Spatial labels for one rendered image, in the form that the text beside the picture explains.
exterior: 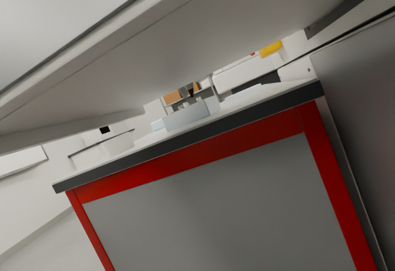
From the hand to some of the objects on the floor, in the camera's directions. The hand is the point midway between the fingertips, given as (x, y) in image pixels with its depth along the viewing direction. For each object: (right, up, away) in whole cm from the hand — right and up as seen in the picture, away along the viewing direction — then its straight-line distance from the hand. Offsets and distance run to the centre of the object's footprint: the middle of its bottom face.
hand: (189, 91), depth 45 cm
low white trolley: (+31, -75, +25) cm, 85 cm away
